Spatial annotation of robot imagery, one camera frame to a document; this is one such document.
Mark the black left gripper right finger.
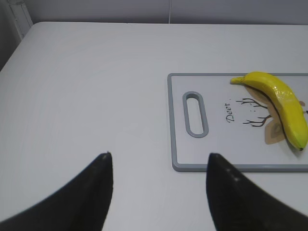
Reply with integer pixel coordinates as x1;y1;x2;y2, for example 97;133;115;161
206;153;308;231

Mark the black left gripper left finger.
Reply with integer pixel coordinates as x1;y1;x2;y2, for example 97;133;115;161
0;152;114;231

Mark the white grey deer cutting board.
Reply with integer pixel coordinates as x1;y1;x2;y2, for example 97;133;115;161
167;73;308;172

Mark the yellow plastic banana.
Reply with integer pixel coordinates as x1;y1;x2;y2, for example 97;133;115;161
230;72;308;151

